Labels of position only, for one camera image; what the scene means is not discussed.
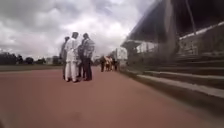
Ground group of people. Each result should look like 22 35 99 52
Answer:
99 55 119 73

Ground person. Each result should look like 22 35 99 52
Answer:
80 32 96 82
64 31 81 83
59 36 71 81

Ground red running track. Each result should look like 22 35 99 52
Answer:
0 68 224 128

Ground concrete steps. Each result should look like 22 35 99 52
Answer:
118 53 224 114

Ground grandstand building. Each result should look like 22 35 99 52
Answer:
120 0 224 68

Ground grass field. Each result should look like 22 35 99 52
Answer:
0 64 64 72

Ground row of trees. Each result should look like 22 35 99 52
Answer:
0 51 63 66

